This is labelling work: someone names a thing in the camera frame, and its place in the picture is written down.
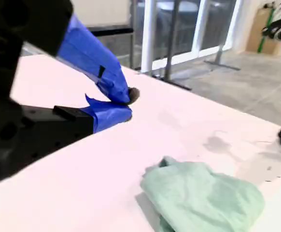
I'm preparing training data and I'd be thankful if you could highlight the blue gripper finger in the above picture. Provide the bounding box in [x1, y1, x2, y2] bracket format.
[22, 0, 141, 105]
[19, 93, 133, 170]

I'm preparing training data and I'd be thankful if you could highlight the grey upright post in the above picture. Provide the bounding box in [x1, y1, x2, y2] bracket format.
[129, 0, 138, 71]

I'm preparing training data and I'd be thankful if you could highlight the grey metal desk leg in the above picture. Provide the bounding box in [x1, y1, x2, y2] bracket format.
[204, 0, 241, 71]
[164, 0, 192, 90]

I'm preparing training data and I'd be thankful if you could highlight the white window frame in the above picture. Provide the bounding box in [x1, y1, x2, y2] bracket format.
[140, 0, 244, 73]

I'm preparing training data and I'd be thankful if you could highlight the brown cardboard box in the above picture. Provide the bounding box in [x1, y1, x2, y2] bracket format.
[246, 6, 281, 54]

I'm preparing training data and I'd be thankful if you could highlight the green strip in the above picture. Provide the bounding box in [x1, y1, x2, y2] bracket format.
[256, 6, 276, 54]

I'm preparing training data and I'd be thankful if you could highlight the pale green T-shirt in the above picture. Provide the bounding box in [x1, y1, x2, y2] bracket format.
[140, 156, 266, 232]

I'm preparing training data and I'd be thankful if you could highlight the black desk top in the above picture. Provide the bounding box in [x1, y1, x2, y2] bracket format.
[84, 27, 134, 37]

